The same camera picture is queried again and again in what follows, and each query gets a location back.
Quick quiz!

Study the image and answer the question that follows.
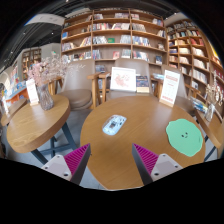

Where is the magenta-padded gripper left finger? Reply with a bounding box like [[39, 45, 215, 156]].
[[40, 143, 92, 186]]

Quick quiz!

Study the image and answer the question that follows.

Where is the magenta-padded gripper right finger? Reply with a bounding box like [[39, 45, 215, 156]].
[[131, 143, 184, 186]]

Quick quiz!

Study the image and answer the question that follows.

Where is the transparent computer mouse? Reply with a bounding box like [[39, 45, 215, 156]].
[[102, 114, 128, 136]]

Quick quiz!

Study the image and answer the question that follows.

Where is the green wavy-edged mouse pad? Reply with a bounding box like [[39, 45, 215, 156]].
[[165, 118, 204, 158]]

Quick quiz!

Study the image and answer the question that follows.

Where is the glass vase with pink flowers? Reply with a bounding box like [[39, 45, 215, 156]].
[[28, 54, 84, 112]]

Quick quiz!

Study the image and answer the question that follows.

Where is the beige armchair with wooden arms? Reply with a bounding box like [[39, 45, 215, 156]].
[[54, 59, 101, 111], [151, 64, 198, 116], [98, 58, 158, 101]]

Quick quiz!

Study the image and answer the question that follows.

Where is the stack of books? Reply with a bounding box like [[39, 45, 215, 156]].
[[191, 96, 209, 114]]

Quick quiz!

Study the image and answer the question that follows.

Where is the white sign on wooden base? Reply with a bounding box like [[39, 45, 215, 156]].
[[159, 69, 181, 108]]

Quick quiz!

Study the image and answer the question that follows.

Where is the dark book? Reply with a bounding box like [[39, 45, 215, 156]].
[[135, 75, 151, 94]]

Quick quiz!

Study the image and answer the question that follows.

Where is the small white table sign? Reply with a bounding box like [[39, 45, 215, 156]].
[[25, 78, 40, 107]]

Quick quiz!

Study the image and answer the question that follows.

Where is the light blue book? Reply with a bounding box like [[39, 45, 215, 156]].
[[153, 72, 166, 81]]

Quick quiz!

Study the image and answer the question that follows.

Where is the white framed picture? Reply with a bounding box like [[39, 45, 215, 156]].
[[109, 66, 137, 93]]

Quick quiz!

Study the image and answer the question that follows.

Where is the small distant bookshelf unit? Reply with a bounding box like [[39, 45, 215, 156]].
[[20, 47, 43, 81]]

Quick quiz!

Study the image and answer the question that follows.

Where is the wide wooden bookshelf unit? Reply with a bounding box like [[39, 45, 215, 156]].
[[59, 8, 169, 73]]

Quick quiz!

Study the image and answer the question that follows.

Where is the white ceiling panel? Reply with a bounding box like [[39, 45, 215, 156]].
[[24, 13, 66, 27]]

